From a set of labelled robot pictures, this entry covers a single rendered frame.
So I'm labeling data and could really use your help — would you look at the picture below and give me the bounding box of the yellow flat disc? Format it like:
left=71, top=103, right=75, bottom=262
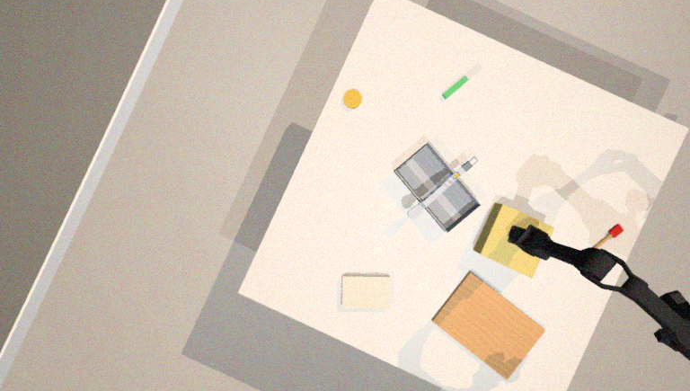
left=343, top=90, right=362, bottom=109

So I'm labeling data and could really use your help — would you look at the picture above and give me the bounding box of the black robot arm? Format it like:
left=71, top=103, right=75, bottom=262
left=508, top=224, right=690, bottom=360

